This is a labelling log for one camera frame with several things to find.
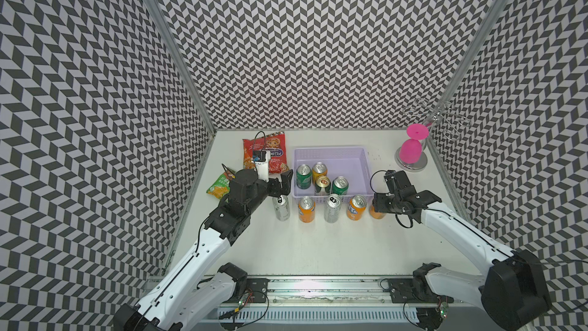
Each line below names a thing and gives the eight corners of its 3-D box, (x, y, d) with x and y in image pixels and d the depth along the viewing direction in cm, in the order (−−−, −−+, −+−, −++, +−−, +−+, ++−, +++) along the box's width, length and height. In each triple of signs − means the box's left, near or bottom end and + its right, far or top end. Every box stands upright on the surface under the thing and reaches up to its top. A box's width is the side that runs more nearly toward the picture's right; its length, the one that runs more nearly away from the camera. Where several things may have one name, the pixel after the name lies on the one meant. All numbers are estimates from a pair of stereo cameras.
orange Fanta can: (347, 221, 90) (351, 208, 81) (345, 207, 94) (349, 194, 85) (362, 221, 90) (367, 208, 81) (359, 207, 94) (365, 194, 85)
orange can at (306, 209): (299, 223, 89) (298, 210, 80) (299, 210, 93) (298, 196, 84) (314, 223, 89) (315, 210, 80) (314, 210, 93) (315, 196, 84)
